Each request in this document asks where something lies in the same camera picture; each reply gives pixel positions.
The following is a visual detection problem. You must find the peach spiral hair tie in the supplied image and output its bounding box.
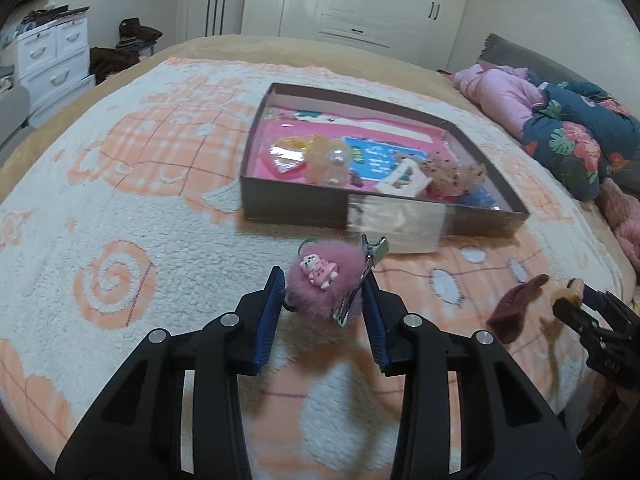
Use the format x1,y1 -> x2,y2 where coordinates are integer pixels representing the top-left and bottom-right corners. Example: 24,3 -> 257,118
549,276 -> 586,306

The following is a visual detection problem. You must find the dark red hair clip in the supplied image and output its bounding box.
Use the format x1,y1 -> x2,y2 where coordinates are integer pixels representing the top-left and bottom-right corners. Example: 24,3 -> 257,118
487,274 -> 549,344

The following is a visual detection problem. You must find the beige sheer bow hair clip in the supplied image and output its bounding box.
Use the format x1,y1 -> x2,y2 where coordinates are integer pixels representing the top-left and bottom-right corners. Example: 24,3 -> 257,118
393,152 -> 486,197

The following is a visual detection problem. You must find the white claw hair clip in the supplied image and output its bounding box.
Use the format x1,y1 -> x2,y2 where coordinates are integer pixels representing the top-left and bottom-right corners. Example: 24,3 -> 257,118
374,158 -> 433,198

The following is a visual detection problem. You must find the pink fluffy pompom clip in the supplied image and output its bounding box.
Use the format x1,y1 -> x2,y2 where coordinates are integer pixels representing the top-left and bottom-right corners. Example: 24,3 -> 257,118
284,234 -> 390,328

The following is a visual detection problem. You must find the blue small packet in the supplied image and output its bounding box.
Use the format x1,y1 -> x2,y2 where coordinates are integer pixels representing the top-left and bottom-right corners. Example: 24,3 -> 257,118
459,188 -> 499,210

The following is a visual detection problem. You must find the blue floral quilt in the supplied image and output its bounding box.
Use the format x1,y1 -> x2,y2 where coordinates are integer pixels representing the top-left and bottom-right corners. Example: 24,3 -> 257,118
522,81 -> 639,202

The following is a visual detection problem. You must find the clear tape patch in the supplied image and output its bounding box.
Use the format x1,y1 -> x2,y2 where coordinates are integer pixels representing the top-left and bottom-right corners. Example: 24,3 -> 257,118
346,194 -> 448,255

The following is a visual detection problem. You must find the white peach patterned blanket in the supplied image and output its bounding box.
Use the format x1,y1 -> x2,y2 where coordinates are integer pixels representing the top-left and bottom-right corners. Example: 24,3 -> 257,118
1,58 -> 636,479

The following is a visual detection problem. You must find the pink jacket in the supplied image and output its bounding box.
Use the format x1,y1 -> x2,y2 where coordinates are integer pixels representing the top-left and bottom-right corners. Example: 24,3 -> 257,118
452,62 -> 544,141

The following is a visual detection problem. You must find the grey pillow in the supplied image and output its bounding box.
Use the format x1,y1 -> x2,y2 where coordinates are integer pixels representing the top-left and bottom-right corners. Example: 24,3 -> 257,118
477,34 -> 610,96

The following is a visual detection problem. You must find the pink children's book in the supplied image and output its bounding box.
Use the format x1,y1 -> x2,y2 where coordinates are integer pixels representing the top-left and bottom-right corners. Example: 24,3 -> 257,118
244,106 -> 458,191

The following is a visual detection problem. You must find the brown shallow cardboard box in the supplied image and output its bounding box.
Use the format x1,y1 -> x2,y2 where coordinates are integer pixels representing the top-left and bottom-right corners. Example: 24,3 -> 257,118
240,82 -> 529,237

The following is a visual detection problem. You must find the tan bed cover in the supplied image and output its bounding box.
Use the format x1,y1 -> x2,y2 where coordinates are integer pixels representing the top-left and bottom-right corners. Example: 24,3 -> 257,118
0,34 -> 640,286

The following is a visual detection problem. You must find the white wardrobe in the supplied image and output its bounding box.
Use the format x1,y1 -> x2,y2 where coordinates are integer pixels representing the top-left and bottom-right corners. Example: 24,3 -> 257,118
241,0 -> 466,70

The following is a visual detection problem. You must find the grey chair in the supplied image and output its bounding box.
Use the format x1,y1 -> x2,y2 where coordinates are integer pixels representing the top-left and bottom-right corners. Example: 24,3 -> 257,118
0,86 -> 34,166

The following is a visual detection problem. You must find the dark clothes pile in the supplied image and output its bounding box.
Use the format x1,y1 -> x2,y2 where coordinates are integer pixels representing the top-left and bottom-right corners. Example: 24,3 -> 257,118
89,18 -> 163,84

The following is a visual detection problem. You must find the white drawer cabinet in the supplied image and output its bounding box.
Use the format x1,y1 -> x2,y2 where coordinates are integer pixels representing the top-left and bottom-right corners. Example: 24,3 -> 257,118
1,8 -> 96,128

